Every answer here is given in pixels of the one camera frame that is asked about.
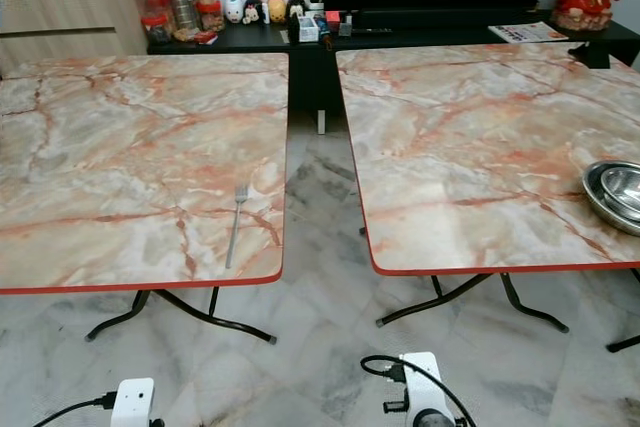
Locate tall red-lid snack jar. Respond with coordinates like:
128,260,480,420
162,0,199,33

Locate marble folding table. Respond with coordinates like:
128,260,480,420
0,52,289,345
335,41,640,353

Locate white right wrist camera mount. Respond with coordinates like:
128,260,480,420
398,351,454,427

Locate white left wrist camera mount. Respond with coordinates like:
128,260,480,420
110,378,156,427

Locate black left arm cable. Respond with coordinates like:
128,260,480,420
32,394,113,427

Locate silver metal fork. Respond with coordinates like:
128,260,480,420
226,184,250,270

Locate black and white doll figurine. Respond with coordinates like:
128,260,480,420
243,0,266,25

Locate printed magazine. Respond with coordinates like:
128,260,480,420
488,21,571,45

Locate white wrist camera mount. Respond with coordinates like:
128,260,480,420
398,351,454,427
110,378,156,427

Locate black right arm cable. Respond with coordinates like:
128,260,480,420
360,354,476,427

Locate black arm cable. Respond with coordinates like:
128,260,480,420
360,354,476,427
32,394,113,427

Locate small white box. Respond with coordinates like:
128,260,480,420
298,15,321,44

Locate short red-lid jar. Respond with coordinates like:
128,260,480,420
142,12,171,45
198,0,225,32

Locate light wooden cabinet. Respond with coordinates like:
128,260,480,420
0,0,156,78

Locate stainless steel bowl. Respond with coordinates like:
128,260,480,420
581,160,640,238

